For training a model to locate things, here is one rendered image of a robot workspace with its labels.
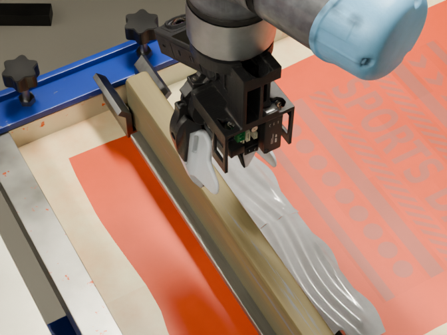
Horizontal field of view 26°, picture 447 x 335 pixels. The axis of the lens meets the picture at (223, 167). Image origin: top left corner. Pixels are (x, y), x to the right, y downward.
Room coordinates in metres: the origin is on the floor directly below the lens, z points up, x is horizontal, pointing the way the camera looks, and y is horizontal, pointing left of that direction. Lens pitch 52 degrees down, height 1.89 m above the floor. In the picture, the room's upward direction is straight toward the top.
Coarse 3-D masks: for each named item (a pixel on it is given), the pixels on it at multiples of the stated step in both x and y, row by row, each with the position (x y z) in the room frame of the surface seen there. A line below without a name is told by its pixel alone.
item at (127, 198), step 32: (320, 64) 0.90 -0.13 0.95; (288, 96) 0.84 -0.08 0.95; (96, 160) 0.73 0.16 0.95; (128, 160) 0.73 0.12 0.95; (96, 192) 0.68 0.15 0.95; (128, 192) 0.68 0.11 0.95; (160, 192) 0.68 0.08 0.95; (288, 192) 0.68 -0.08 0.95; (128, 224) 0.64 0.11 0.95; (160, 224) 0.64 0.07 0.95; (128, 256) 0.59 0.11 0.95; (160, 256) 0.59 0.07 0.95; (192, 256) 0.59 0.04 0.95
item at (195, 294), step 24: (312, 216) 0.65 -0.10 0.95; (192, 264) 0.58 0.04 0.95; (168, 288) 0.55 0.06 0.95; (192, 288) 0.55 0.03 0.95; (216, 288) 0.55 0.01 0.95; (360, 288) 0.55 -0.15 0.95; (432, 288) 0.55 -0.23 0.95; (168, 312) 0.52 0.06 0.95; (192, 312) 0.52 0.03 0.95; (216, 312) 0.52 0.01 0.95; (240, 312) 0.52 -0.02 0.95; (384, 312) 0.52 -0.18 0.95; (408, 312) 0.52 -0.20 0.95; (432, 312) 0.52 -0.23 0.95
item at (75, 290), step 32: (96, 96) 0.81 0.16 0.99; (32, 128) 0.76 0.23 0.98; (64, 128) 0.78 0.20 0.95; (0, 160) 0.71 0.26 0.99; (32, 192) 0.66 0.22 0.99; (32, 224) 0.61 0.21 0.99; (64, 256) 0.57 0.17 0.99; (64, 288) 0.53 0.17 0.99; (96, 288) 0.53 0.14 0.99; (96, 320) 0.49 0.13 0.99
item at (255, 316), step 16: (144, 144) 0.73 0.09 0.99; (144, 160) 0.71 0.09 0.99; (160, 176) 0.68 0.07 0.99; (176, 192) 0.66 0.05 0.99; (176, 208) 0.64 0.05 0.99; (192, 224) 0.61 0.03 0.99; (208, 240) 0.59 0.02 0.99; (208, 256) 0.57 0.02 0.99; (224, 272) 0.55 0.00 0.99; (240, 288) 0.53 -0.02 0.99; (240, 304) 0.51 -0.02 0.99; (256, 320) 0.49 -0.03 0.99
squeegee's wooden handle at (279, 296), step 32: (128, 96) 0.77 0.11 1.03; (160, 96) 0.74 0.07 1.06; (160, 128) 0.70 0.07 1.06; (160, 160) 0.70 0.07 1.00; (192, 192) 0.63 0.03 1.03; (224, 192) 0.61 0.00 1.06; (224, 224) 0.57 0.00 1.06; (224, 256) 0.57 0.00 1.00; (256, 256) 0.53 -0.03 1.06; (256, 288) 0.51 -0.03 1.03; (288, 288) 0.49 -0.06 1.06; (288, 320) 0.46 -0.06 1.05; (320, 320) 0.45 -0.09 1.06
